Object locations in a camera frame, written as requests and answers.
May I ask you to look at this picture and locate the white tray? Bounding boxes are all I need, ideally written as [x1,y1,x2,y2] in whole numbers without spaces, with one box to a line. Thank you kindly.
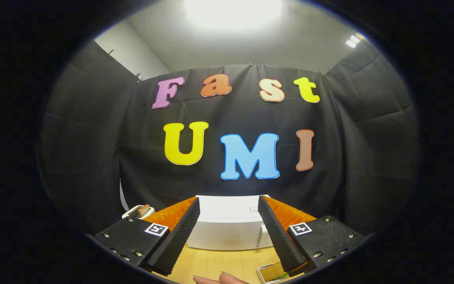
[257,263,290,284]

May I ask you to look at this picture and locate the black backdrop cloth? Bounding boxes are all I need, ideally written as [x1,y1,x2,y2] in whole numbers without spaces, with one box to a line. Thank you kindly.
[40,39,421,237]

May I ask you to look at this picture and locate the white microwave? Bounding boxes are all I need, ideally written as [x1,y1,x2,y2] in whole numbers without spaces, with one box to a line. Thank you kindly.
[187,194,275,251]

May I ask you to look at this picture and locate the white toaster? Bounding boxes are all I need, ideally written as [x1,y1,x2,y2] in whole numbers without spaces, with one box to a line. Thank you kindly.
[122,205,155,220]

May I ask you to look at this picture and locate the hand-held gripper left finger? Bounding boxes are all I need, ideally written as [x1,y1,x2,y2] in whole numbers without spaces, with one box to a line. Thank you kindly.
[93,196,201,276]

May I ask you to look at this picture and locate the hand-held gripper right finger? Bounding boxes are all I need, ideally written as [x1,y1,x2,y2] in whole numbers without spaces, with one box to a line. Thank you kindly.
[257,196,366,277]

